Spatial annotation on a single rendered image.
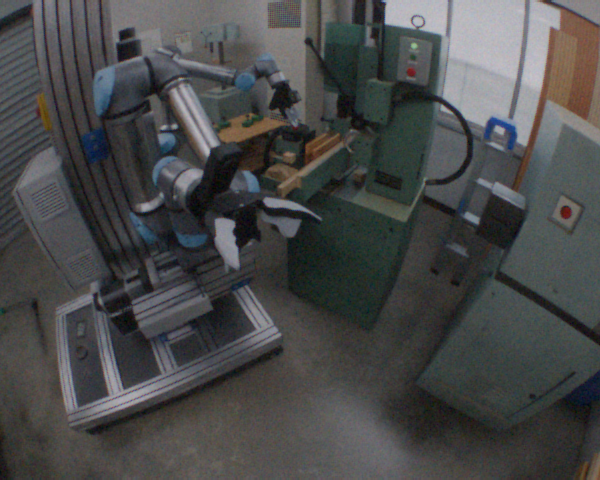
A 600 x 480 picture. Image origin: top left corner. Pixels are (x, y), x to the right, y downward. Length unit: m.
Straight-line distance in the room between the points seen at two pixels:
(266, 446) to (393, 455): 0.61
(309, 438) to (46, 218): 1.42
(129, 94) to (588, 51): 2.44
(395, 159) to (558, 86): 1.48
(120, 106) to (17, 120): 3.03
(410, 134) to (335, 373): 1.20
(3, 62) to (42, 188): 2.87
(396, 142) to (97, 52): 1.07
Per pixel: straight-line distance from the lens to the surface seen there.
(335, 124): 1.34
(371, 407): 1.58
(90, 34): 0.95
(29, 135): 3.73
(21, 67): 3.71
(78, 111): 0.96
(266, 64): 1.32
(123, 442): 1.75
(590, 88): 2.34
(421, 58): 1.02
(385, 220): 1.21
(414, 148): 1.15
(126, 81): 0.73
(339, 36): 1.20
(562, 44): 2.29
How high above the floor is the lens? 1.49
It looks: 42 degrees down
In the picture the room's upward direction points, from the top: straight up
